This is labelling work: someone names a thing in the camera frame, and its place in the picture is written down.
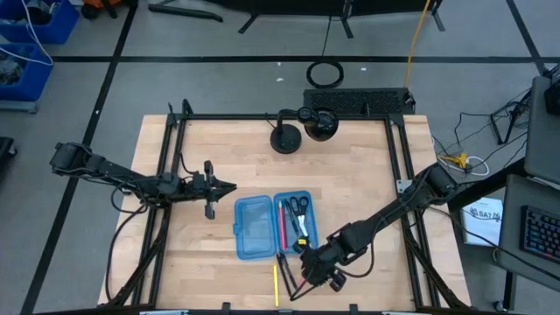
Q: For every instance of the yellow power plug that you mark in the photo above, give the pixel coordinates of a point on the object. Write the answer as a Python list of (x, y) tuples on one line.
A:
[(457, 160)]

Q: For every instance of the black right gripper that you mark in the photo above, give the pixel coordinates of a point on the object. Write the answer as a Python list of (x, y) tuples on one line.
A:
[(321, 267)]

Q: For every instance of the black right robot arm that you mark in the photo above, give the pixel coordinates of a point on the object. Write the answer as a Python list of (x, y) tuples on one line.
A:
[(394, 210)]

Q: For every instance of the black computer keyboard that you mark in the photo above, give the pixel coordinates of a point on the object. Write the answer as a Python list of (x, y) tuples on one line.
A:
[(542, 234)]

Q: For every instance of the black metal floor bar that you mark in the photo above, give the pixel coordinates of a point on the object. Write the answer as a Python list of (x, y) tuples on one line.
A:
[(184, 11)]

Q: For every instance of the black partition screen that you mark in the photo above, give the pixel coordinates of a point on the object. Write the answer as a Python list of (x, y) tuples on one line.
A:
[(306, 5)]

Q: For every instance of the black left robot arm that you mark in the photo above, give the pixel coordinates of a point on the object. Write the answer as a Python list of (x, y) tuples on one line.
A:
[(109, 168)]

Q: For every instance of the black desk lamp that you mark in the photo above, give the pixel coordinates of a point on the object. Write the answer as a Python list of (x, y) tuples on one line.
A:
[(285, 139)]

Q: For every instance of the grey desk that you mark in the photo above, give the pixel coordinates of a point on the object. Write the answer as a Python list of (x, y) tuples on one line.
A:
[(512, 245), (542, 131)]

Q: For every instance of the yellow pencil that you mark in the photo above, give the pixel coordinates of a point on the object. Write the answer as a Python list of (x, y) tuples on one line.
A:
[(276, 284)]

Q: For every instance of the white printed paper sheet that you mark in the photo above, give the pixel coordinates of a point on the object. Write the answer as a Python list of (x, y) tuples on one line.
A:
[(481, 227)]

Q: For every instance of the blue storage bin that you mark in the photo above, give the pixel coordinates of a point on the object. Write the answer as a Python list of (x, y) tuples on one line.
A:
[(39, 74), (61, 26)]

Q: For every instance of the blue plastic supply box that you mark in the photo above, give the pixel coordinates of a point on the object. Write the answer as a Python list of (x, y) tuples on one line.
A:
[(254, 227)]

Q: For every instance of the pink pencil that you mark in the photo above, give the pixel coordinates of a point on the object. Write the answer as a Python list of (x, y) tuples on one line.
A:
[(282, 227)]

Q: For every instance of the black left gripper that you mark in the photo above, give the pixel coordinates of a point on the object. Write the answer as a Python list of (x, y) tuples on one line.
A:
[(199, 187)]

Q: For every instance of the black perforated panel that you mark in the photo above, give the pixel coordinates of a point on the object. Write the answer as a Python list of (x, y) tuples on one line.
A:
[(350, 101)]

